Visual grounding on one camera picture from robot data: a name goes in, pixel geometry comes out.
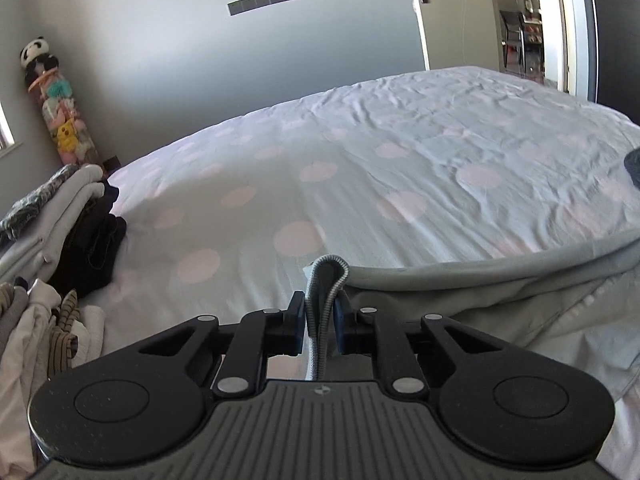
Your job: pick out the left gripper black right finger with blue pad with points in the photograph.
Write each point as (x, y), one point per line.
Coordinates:
(504, 404)

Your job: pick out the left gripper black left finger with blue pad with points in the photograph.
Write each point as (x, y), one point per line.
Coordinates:
(143, 401)

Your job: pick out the light grey sweatshirt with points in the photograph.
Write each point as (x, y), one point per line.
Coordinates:
(577, 304)

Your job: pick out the beige crumpled clothes pile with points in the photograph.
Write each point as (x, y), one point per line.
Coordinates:
(28, 315)

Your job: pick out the striped brown garment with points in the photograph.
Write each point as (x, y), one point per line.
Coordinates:
(63, 343)

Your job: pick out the black folded garment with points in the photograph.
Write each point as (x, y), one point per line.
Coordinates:
(90, 248)

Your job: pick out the grey folded garment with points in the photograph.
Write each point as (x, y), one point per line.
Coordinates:
(38, 250)

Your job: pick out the dark floral folded garment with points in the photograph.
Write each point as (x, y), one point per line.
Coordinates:
(25, 210)

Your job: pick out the polka dot bed sheet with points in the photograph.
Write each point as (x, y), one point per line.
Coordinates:
(453, 165)

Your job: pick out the dark blue knit garment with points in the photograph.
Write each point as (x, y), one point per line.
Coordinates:
(632, 166)

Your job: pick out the plush toy column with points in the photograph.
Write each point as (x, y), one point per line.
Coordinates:
(55, 98)

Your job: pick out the dining chair in hallway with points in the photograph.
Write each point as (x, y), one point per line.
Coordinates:
(522, 44)

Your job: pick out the olive bedroom door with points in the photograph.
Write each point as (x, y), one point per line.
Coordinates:
(459, 33)

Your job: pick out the dark wardrobe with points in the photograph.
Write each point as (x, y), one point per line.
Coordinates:
(618, 41)

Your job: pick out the window with white frame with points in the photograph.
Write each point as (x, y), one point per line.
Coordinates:
(8, 144)

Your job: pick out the wall switch panel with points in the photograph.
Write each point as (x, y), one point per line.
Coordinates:
(241, 6)

